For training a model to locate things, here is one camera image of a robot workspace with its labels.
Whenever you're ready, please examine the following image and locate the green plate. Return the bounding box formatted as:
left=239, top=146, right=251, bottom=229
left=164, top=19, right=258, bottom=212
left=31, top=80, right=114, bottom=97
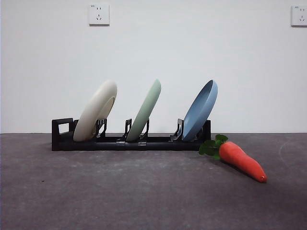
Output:
left=125, top=79, right=162, bottom=142

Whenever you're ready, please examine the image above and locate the orange carrot with green leaves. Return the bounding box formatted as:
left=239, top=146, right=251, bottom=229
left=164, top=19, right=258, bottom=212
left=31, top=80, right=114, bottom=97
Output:
left=198, top=134, right=268, bottom=184

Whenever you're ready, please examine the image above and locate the black plate rack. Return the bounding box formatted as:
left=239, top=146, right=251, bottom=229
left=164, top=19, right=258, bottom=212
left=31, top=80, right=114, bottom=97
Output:
left=51, top=117, right=212, bottom=151

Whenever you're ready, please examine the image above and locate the blue plate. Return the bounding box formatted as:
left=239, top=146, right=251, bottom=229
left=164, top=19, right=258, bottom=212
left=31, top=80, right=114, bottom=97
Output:
left=181, top=79, right=219, bottom=141

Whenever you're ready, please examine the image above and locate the cream plate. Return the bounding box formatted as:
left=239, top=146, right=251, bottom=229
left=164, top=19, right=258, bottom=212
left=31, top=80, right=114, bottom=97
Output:
left=73, top=80, right=118, bottom=142

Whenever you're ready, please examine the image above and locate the white wall socket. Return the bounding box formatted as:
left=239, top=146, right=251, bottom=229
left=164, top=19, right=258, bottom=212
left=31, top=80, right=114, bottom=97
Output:
left=89, top=3, right=110, bottom=26
left=291, top=4, right=307, bottom=27

